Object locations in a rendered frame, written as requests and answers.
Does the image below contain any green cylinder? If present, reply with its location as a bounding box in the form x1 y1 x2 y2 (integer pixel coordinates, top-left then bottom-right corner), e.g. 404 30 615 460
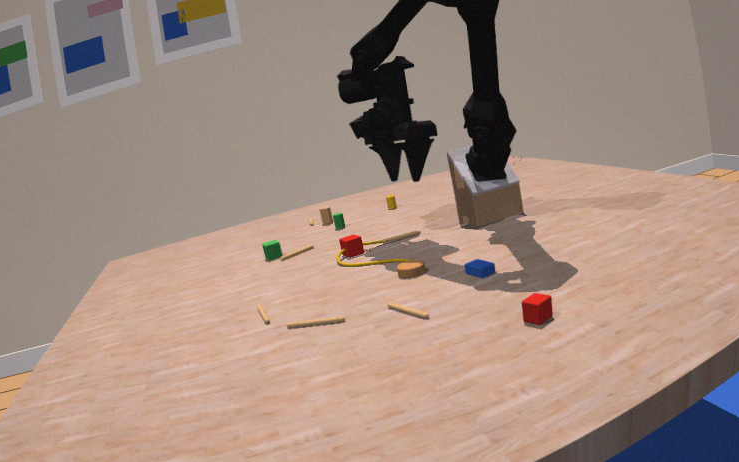
333 213 345 229

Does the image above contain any green cube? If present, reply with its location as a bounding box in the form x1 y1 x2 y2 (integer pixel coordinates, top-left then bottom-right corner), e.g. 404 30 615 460
262 240 283 260

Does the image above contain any small blue block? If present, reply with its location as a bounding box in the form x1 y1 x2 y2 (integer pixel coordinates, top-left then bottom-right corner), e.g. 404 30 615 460
465 259 495 278

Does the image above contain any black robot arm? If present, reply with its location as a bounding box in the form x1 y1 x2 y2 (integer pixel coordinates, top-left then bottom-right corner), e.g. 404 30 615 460
337 0 517 182

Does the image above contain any yellow string with thin wooden stick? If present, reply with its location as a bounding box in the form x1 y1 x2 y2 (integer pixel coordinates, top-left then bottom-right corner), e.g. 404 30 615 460
336 230 421 267

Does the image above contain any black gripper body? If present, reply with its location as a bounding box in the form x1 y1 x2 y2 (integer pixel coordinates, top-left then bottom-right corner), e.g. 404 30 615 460
364 93 438 146

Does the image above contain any round wooden button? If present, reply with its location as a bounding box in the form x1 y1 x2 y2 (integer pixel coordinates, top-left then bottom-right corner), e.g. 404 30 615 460
397 260 425 279

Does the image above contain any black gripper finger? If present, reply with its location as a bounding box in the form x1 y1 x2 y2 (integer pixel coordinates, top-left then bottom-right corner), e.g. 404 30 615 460
396 139 434 182
368 144 402 181

